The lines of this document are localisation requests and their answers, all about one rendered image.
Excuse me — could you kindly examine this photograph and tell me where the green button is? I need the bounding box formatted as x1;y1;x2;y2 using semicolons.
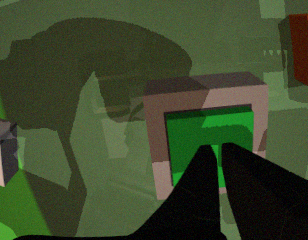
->
142;71;269;200

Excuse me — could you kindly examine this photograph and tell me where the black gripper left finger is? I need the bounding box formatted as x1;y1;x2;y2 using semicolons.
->
14;145;227;240

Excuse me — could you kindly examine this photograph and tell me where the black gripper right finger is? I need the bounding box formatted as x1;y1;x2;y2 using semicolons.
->
221;141;308;240

